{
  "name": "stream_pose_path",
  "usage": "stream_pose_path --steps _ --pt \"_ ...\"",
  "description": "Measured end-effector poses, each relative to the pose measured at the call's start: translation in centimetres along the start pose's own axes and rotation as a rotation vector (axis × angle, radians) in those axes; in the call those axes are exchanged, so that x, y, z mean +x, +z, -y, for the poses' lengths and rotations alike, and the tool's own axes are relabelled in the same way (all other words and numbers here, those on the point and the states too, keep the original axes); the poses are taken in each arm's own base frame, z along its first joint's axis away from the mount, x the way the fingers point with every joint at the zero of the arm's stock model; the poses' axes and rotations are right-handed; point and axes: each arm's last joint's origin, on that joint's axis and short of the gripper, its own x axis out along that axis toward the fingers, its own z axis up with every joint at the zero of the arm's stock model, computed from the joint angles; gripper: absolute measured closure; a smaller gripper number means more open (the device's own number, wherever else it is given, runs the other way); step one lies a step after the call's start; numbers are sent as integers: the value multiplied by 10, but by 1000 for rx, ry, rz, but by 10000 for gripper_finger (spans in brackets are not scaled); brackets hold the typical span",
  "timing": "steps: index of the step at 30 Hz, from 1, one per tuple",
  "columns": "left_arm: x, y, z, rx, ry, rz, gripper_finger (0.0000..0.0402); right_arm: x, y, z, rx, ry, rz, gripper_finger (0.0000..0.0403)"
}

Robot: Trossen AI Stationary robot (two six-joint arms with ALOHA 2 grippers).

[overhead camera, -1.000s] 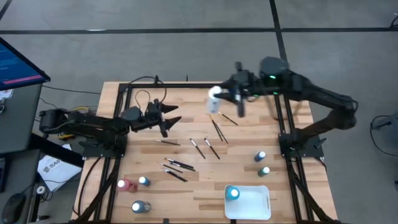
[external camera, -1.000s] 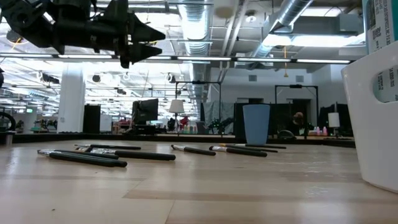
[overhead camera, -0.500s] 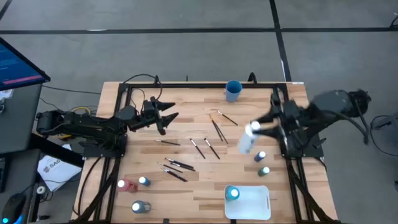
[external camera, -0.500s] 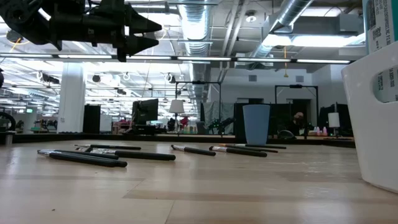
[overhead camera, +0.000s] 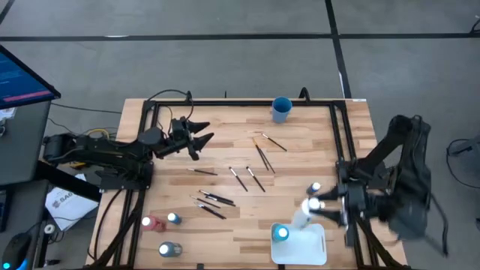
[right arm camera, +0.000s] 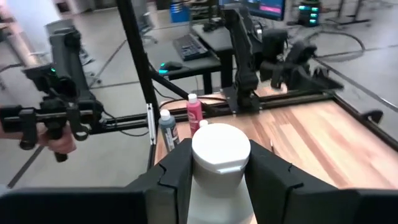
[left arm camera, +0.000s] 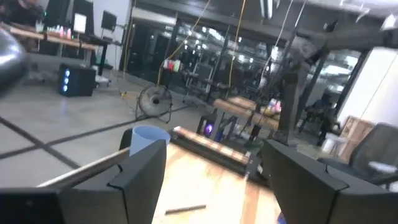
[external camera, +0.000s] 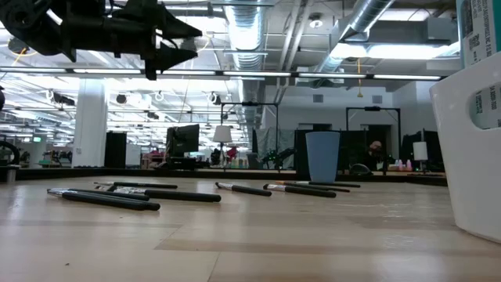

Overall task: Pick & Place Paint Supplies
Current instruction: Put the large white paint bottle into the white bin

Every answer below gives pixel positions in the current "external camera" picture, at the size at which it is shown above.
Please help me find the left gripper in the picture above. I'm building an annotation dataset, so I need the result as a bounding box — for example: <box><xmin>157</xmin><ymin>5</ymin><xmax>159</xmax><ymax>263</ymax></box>
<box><xmin>58</xmin><ymin>0</ymin><xmax>203</xmax><ymax>81</ymax></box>

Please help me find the teal paint bottle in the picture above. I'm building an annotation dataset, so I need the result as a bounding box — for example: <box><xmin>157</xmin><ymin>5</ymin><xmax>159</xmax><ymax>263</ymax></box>
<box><xmin>455</xmin><ymin>0</ymin><xmax>501</xmax><ymax>130</ymax></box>

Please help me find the suspended linear light bar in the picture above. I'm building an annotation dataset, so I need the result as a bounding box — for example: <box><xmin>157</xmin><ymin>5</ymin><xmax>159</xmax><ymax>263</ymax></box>
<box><xmin>0</xmin><ymin>67</ymin><xmax>443</xmax><ymax>81</ymax></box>

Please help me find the black computer monitor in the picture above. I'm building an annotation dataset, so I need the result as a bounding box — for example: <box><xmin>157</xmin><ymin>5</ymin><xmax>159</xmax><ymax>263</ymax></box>
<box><xmin>165</xmin><ymin>124</ymin><xmax>200</xmax><ymax>158</ymax></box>

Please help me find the white shade table lamp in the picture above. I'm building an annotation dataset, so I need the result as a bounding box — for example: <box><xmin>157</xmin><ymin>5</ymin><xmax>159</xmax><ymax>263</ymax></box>
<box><xmin>212</xmin><ymin>125</ymin><xmax>233</xmax><ymax>169</ymax></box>

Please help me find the white column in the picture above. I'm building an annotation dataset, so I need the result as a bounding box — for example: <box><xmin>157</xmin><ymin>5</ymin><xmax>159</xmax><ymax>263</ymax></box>
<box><xmin>71</xmin><ymin>78</ymin><xmax>109</xmax><ymax>168</ymax></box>

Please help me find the black cabinet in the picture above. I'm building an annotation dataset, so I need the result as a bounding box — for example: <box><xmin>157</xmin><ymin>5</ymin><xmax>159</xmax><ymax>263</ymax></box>
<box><xmin>103</xmin><ymin>131</ymin><xmax>128</xmax><ymax>169</ymax></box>

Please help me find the thick black paintbrush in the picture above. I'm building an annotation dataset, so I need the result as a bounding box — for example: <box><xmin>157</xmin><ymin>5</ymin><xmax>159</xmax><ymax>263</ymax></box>
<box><xmin>111</xmin><ymin>186</ymin><xmax>222</xmax><ymax>204</ymax></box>

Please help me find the black partition panel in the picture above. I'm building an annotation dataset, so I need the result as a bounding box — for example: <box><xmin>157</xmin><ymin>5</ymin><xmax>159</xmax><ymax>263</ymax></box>
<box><xmin>294</xmin><ymin>128</ymin><xmax>401</xmax><ymax>173</ymax></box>

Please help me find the blue plastic cup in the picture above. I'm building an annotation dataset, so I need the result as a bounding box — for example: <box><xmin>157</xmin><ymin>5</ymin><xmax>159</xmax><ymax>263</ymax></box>
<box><xmin>305</xmin><ymin>131</ymin><xmax>341</xmax><ymax>184</ymax></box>

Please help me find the person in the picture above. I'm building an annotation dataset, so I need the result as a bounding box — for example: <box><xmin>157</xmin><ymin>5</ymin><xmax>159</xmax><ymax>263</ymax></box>
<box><xmin>362</xmin><ymin>139</ymin><xmax>395</xmax><ymax>172</ymax></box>

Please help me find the white cylinder lamp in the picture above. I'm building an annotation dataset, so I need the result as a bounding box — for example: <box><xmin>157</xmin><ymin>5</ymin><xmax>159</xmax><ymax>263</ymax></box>
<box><xmin>413</xmin><ymin>140</ymin><xmax>429</xmax><ymax>172</ymax></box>

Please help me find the white plastic bin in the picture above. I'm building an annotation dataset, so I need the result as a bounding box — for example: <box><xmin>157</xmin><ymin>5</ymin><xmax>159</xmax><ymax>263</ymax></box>
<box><xmin>429</xmin><ymin>50</ymin><xmax>501</xmax><ymax>244</ymax></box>

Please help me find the silver ceiling duct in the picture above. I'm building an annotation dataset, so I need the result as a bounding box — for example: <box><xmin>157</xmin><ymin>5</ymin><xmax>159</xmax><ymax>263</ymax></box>
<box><xmin>312</xmin><ymin>0</ymin><xmax>396</xmax><ymax>75</ymax></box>
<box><xmin>223</xmin><ymin>0</ymin><xmax>268</xmax><ymax>130</ymax></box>

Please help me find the black gantry frame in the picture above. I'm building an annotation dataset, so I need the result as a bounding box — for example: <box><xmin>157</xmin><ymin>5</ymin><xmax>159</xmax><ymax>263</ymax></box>
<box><xmin>345</xmin><ymin>106</ymin><xmax>402</xmax><ymax>165</ymax></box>
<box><xmin>220</xmin><ymin>101</ymin><xmax>280</xmax><ymax>170</ymax></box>

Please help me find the black aluminium table frame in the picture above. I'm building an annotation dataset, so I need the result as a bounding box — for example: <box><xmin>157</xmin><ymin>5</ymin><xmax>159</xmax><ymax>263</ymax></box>
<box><xmin>0</xmin><ymin>166</ymin><xmax>448</xmax><ymax>187</ymax></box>

